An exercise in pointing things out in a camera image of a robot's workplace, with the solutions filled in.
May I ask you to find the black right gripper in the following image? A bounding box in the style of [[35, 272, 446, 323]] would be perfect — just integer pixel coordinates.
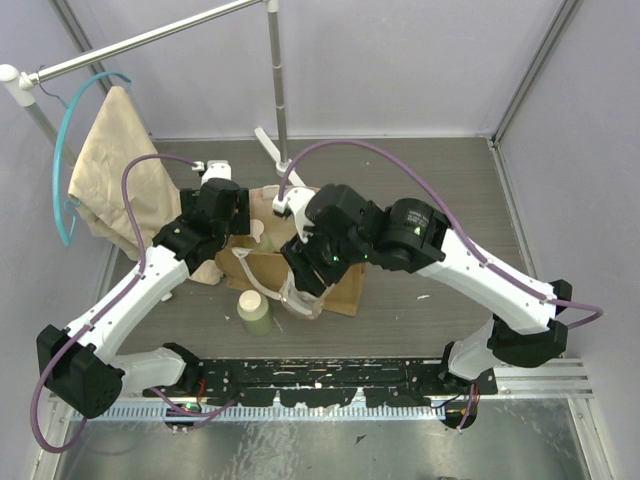
[[280, 221, 371, 295]]

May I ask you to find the burlap canvas tote bag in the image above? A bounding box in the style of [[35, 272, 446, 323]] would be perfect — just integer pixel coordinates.
[[215, 185, 366, 319]]

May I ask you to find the green bottle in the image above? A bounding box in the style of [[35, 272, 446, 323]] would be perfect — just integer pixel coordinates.
[[237, 290, 274, 336]]

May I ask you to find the clear amber liquid bottle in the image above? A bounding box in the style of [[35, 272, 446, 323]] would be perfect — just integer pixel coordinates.
[[279, 277, 323, 320]]

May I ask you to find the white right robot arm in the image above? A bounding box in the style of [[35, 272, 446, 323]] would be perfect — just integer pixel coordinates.
[[272, 184, 572, 394]]

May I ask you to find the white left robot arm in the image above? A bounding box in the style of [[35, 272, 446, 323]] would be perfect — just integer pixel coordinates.
[[36, 160, 250, 419]]

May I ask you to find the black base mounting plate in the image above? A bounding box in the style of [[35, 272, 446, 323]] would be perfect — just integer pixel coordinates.
[[160, 358, 469, 408]]

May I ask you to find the beige cloth garment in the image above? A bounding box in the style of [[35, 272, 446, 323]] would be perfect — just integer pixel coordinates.
[[66, 85, 226, 287]]

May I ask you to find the teal clothes hanger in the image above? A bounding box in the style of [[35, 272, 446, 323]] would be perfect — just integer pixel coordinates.
[[51, 71, 132, 247]]

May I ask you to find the white clothes rack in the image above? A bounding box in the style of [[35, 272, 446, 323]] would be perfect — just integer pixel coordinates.
[[1, 1, 304, 186]]

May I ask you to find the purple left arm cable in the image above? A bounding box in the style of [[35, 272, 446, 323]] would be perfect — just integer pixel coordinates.
[[30, 153, 239, 455]]

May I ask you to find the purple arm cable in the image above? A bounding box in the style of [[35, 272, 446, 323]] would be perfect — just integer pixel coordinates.
[[30, 153, 239, 455], [277, 139, 606, 432]]

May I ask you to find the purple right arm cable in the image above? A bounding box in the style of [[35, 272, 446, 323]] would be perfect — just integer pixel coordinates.
[[277, 139, 606, 432]]

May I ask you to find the white cable duct strip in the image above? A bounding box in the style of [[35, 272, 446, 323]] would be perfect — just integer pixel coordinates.
[[96, 401, 445, 422]]

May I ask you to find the aluminium frame post left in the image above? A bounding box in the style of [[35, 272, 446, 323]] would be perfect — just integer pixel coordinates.
[[48, 0, 113, 96]]

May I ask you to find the aluminium frame post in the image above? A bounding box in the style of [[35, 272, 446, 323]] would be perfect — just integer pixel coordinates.
[[489, 0, 583, 148], [48, 0, 113, 96]]

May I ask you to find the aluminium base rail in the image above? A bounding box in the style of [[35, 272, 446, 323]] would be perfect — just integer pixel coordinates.
[[48, 357, 595, 401]]

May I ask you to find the aluminium frame post right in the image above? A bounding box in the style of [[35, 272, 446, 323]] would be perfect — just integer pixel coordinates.
[[489, 0, 583, 148]]

